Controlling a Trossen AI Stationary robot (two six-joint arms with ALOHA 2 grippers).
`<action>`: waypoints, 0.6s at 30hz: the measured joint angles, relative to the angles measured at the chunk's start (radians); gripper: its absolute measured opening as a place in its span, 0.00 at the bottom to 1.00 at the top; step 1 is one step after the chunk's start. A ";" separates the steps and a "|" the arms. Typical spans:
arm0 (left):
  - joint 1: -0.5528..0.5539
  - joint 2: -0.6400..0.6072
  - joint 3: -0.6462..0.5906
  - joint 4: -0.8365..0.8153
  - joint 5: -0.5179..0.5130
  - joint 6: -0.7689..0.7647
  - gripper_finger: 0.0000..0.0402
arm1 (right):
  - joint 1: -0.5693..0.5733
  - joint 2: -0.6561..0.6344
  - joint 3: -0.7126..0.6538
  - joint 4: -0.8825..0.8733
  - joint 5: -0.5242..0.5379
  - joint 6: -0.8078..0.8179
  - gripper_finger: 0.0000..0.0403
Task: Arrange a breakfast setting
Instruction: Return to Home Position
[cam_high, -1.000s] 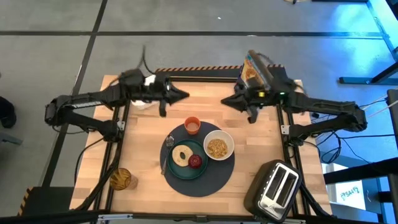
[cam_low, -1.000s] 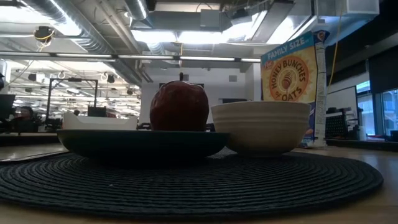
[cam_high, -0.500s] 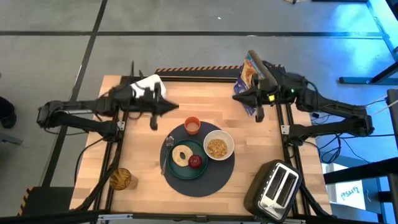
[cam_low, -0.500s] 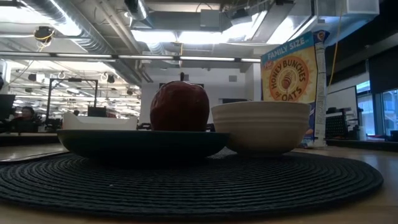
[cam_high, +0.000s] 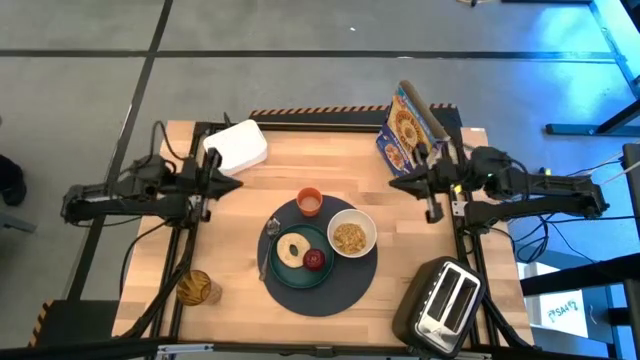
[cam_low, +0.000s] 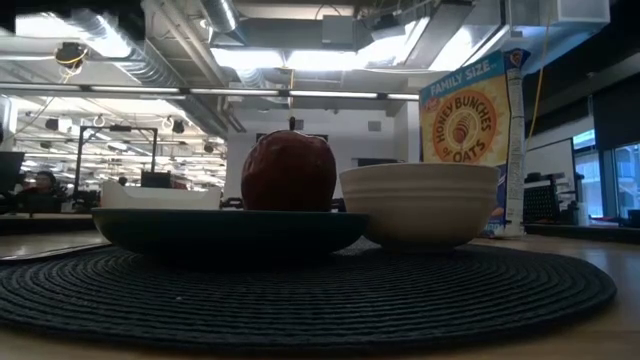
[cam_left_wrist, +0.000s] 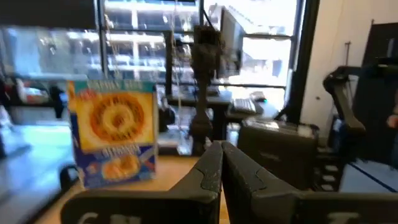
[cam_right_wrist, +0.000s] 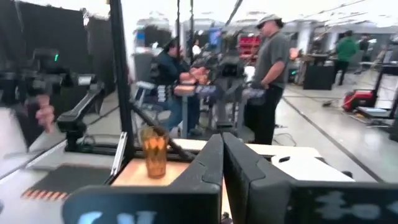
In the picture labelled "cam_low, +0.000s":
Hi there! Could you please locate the grey ceiling box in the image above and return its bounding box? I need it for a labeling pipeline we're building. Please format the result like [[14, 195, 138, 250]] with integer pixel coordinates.
[[320, 14, 357, 47]]

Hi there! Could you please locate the silver ventilation duct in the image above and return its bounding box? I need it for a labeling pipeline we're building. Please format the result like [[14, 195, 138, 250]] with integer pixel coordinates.
[[68, 0, 242, 142]]

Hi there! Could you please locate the black perforated rack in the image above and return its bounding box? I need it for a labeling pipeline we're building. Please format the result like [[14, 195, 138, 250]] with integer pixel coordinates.
[[521, 172, 577, 225]]

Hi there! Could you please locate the white ceramic bowl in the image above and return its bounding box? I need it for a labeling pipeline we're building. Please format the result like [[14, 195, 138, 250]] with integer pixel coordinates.
[[338, 161, 502, 252]]

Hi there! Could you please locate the yellow cable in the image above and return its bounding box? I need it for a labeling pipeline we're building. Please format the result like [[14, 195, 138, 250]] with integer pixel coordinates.
[[526, 18, 552, 147]]

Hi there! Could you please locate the red apple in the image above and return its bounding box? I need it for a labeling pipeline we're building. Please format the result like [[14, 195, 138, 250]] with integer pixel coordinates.
[[240, 116, 338, 213]]

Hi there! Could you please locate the black ceiling spotlight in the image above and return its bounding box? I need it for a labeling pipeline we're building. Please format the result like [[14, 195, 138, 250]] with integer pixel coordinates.
[[53, 41, 90, 72]]

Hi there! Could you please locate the long ceiling light strip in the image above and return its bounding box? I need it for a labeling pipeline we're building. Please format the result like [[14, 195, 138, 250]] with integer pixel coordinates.
[[0, 84, 421, 102]]

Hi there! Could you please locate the dark round woven placemat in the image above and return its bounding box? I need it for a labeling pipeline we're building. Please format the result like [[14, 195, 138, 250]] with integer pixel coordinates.
[[0, 237, 619, 352]]

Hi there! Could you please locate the person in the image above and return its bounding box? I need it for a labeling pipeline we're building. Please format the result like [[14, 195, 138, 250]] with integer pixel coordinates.
[[13, 170, 67, 215]]

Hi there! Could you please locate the white board panel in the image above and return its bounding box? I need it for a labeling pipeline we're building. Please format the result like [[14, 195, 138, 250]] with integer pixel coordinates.
[[523, 138, 577, 182]]

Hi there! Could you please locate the white plastic container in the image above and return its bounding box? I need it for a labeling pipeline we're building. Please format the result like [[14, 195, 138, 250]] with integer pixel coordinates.
[[99, 179, 223, 212]]

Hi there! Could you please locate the Honey Bunches cereal box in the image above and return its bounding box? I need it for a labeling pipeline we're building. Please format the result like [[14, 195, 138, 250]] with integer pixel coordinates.
[[418, 47, 532, 239]]

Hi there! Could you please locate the dark computer monitor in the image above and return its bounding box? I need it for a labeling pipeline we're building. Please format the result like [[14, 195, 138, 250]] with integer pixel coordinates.
[[0, 150, 26, 195], [140, 170, 173, 190]]

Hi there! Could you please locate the teal plate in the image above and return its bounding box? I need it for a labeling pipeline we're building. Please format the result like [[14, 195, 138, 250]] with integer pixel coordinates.
[[90, 207, 371, 257]]

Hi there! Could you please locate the background black gantry frame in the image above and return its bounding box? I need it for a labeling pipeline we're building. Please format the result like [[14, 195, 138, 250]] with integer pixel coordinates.
[[73, 124, 160, 202]]

